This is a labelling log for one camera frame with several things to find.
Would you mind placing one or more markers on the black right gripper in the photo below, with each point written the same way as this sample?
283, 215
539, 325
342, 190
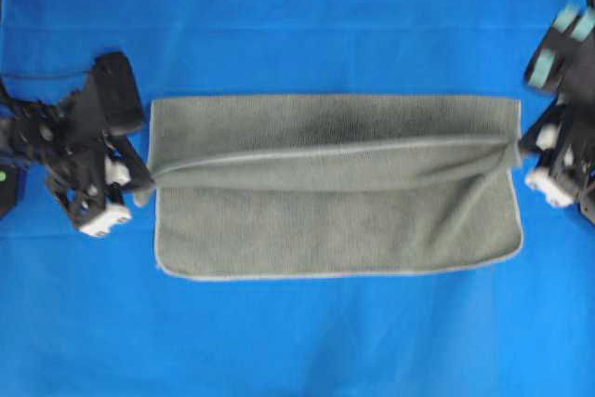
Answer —
563, 139

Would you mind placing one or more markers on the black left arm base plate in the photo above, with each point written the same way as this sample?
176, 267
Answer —
13, 181

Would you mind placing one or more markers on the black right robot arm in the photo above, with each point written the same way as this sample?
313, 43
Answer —
563, 64

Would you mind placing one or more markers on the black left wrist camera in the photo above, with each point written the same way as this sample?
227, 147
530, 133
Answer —
108, 103

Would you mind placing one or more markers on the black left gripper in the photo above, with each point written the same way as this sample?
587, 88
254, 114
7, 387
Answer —
88, 182

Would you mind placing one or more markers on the blue table cloth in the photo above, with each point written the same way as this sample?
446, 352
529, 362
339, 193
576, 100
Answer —
97, 317

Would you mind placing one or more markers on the grey towel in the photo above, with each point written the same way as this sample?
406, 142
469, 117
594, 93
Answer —
255, 187

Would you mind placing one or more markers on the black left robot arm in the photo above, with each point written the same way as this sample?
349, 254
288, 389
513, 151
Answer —
82, 142

